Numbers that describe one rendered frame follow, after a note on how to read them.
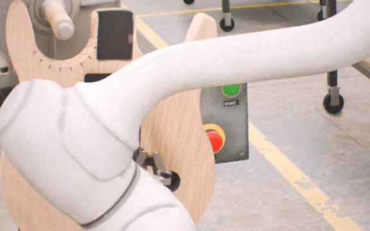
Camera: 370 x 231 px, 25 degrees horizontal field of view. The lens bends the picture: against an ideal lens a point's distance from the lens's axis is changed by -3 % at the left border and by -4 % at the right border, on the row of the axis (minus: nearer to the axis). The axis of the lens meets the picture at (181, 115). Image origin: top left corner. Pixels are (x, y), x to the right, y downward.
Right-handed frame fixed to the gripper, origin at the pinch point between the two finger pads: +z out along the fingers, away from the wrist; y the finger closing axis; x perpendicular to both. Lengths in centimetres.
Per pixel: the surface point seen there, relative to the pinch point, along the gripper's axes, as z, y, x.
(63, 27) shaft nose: -0.9, -7.9, 19.7
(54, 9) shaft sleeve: 11.0, -8.1, 20.6
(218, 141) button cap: 18.6, 23.4, -4.7
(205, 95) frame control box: 21.2, 21.1, 3.2
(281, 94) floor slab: 357, 166, -83
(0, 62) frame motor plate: 40.3, -16.0, 5.4
